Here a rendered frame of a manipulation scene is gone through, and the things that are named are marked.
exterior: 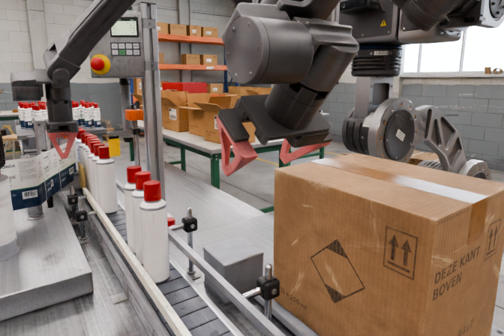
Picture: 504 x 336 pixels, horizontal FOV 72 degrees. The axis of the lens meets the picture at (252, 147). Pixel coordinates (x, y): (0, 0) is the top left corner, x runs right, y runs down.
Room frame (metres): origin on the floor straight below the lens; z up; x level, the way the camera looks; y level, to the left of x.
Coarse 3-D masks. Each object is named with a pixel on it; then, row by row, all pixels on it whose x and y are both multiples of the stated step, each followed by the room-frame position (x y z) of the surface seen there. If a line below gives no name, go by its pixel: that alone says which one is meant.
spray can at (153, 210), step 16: (144, 192) 0.64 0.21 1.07; (160, 192) 0.65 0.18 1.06; (144, 208) 0.63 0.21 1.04; (160, 208) 0.64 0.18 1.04; (144, 224) 0.63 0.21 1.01; (160, 224) 0.64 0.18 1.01; (144, 240) 0.63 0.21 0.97; (160, 240) 0.64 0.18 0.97; (144, 256) 0.64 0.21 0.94; (160, 256) 0.63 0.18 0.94; (160, 272) 0.63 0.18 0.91
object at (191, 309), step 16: (80, 192) 1.22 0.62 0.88; (112, 224) 0.92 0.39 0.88; (112, 240) 0.83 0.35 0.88; (176, 272) 0.68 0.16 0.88; (144, 288) 0.62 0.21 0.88; (160, 288) 0.62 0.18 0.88; (176, 288) 0.62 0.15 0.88; (192, 288) 0.62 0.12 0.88; (176, 304) 0.57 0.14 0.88; (192, 304) 0.57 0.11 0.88; (160, 320) 0.55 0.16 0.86; (192, 320) 0.53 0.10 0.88; (208, 320) 0.53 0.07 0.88
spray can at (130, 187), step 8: (128, 168) 0.76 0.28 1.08; (136, 168) 0.77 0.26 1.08; (128, 176) 0.76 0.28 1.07; (128, 184) 0.76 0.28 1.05; (128, 192) 0.75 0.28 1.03; (128, 200) 0.75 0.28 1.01; (128, 208) 0.75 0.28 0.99; (128, 216) 0.75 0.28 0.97; (128, 224) 0.76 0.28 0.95; (128, 232) 0.76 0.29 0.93; (128, 240) 0.76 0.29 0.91
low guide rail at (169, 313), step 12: (84, 192) 1.13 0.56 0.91; (96, 204) 0.99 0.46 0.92; (108, 228) 0.84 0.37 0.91; (120, 240) 0.75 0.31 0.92; (132, 252) 0.70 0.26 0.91; (132, 264) 0.66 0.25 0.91; (144, 276) 0.60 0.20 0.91; (156, 288) 0.57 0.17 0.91; (156, 300) 0.54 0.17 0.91; (168, 312) 0.50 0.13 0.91; (180, 324) 0.47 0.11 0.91
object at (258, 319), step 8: (120, 184) 1.04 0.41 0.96; (168, 232) 0.69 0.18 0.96; (176, 240) 0.66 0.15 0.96; (184, 248) 0.62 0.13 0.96; (192, 256) 0.59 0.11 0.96; (200, 256) 0.59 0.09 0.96; (200, 264) 0.57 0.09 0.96; (208, 272) 0.54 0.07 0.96; (216, 272) 0.54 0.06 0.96; (216, 280) 0.52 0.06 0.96; (224, 280) 0.51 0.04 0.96; (224, 288) 0.50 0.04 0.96; (232, 288) 0.49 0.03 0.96; (232, 296) 0.48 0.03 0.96; (240, 296) 0.47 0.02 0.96; (240, 304) 0.46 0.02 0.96; (248, 304) 0.45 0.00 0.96; (248, 312) 0.44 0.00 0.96; (256, 312) 0.44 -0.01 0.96; (256, 320) 0.42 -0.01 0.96; (264, 320) 0.42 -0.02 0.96; (264, 328) 0.41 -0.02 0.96; (272, 328) 0.40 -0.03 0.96
